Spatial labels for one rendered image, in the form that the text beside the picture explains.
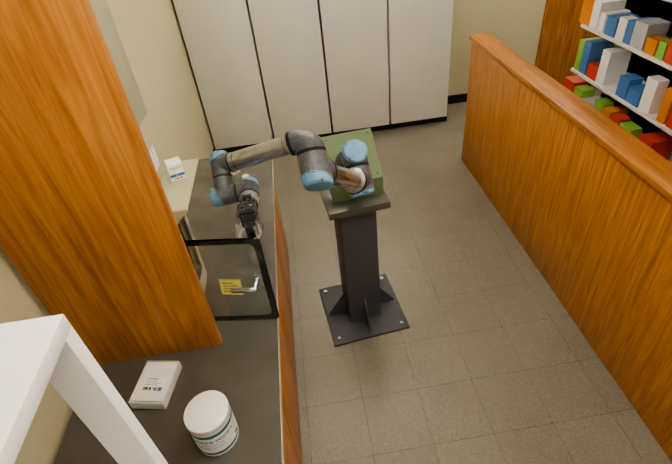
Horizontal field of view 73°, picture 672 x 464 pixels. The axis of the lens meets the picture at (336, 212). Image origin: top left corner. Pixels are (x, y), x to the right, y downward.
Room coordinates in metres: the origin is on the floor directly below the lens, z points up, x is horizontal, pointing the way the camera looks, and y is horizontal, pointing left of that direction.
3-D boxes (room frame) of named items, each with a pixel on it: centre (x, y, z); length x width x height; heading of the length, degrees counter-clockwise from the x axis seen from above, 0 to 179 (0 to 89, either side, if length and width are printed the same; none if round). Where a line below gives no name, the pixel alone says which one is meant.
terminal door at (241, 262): (1.14, 0.41, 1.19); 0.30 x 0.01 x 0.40; 84
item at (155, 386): (0.92, 0.68, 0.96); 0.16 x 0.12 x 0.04; 172
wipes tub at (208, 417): (0.73, 0.44, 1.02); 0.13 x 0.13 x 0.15
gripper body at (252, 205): (1.38, 0.33, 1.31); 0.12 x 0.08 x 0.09; 3
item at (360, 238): (1.96, -0.10, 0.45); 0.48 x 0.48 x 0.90; 9
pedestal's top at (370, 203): (1.96, -0.10, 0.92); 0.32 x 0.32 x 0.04; 9
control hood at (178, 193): (1.31, 0.52, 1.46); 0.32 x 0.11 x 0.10; 3
